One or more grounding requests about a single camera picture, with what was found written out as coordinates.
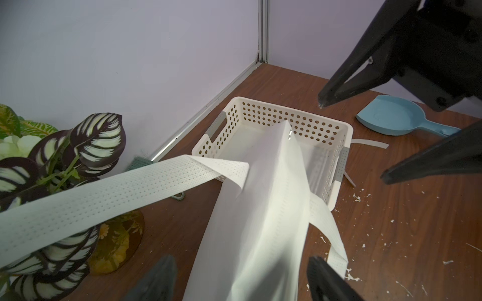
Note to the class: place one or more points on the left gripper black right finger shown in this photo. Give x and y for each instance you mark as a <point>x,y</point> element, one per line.
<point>326,284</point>

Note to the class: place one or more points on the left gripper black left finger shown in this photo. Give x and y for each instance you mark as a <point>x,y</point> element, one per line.
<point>158,284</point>

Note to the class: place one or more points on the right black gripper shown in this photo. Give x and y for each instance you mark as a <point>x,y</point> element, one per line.
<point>434,53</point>

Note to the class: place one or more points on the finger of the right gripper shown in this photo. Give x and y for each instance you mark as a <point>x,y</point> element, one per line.
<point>459,153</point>

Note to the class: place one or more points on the white insulated delivery bag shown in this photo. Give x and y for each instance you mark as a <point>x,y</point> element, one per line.
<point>253,244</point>

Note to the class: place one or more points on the teal plastic scoop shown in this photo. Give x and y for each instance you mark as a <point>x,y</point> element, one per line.
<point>395,116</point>

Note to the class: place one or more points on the white sealing strip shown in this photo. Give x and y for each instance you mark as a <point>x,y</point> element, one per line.
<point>365,142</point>

